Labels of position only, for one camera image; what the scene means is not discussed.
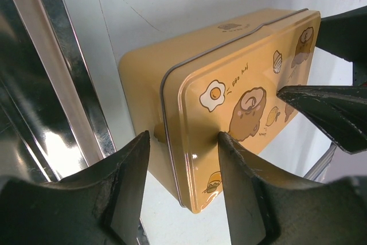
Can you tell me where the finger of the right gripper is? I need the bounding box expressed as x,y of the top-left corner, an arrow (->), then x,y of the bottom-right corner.
316,6 -> 366,63
277,85 -> 366,153

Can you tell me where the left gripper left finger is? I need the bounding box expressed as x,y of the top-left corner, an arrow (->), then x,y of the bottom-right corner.
1,131 -> 150,244

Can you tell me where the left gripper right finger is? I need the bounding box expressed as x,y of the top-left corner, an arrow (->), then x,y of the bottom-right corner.
218,132 -> 366,244

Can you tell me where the steel tin lid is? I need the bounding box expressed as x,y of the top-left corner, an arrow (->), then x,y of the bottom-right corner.
160,9 -> 321,213

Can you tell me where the gold cookie tin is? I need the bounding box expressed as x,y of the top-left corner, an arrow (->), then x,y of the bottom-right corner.
118,7 -> 310,145

